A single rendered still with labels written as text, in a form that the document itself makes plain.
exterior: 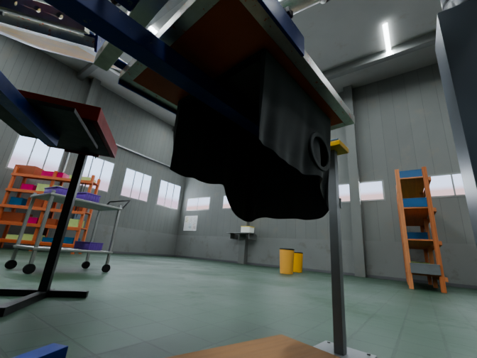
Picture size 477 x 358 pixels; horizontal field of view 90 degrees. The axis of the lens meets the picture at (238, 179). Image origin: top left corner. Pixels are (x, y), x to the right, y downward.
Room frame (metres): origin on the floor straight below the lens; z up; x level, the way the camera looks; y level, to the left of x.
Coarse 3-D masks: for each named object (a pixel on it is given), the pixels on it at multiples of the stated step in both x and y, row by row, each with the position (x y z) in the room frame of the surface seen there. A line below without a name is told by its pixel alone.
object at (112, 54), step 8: (144, 0) 0.48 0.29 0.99; (152, 0) 0.47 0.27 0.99; (160, 0) 0.47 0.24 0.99; (136, 8) 0.50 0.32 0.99; (144, 8) 0.50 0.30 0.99; (152, 8) 0.50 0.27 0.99; (160, 8) 0.49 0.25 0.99; (136, 16) 0.53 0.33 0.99; (144, 16) 0.52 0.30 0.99; (152, 16) 0.52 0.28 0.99; (144, 24) 0.55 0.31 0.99; (104, 48) 0.65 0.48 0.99; (112, 48) 0.65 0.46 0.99; (96, 56) 0.72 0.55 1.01; (104, 56) 0.69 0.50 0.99; (112, 56) 0.69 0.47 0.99; (96, 64) 0.73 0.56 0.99; (104, 64) 0.73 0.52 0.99; (112, 64) 0.72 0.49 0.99
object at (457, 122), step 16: (448, 16) 0.58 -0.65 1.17; (464, 16) 0.56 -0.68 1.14; (448, 32) 0.59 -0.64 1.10; (464, 32) 0.57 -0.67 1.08; (448, 48) 0.59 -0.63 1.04; (464, 48) 0.57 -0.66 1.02; (448, 64) 0.60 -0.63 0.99; (464, 64) 0.58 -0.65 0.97; (448, 80) 0.64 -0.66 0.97; (464, 80) 0.58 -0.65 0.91; (448, 96) 0.69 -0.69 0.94; (464, 96) 0.59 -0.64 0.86; (448, 112) 0.74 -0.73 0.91; (464, 112) 0.59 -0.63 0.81; (464, 128) 0.59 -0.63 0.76; (464, 144) 0.62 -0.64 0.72; (464, 160) 0.66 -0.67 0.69; (464, 176) 0.70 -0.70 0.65
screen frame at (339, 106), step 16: (192, 0) 0.45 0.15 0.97; (208, 0) 0.43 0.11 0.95; (240, 0) 0.43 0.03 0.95; (256, 0) 0.42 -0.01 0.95; (176, 16) 0.50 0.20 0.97; (192, 16) 0.48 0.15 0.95; (256, 16) 0.47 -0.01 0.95; (160, 32) 0.55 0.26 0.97; (176, 32) 0.53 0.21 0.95; (272, 32) 0.51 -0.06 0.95; (288, 48) 0.56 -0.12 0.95; (128, 64) 0.70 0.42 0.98; (304, 64) 0.61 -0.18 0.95; (128, 80) 0.76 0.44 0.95; (320, 80) 0.68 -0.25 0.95; (336, 96) 0.77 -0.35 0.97; (336, 112) 0.85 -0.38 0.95; (336, 128) 0.97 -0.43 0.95
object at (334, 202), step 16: (336, 144) 1.08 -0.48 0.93; (336, 160) 1.16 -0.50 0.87; (336, 176) 1.15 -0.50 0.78; (336, 192) 1.14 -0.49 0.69; (336, 208) 1.14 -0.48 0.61; (336, 224) 1.14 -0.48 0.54; (336, 240) 1.14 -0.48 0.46; (336, 256) 1.15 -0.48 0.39; (336, 272) 1.15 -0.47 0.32; (336, 288) 1.15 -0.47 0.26; (336, 304) 1.15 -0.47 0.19; (336, 320) 1.15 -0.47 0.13; (336, 336) 1.15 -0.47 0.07; (336, 352) 1.16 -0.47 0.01; (352, 352) 1.18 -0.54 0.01
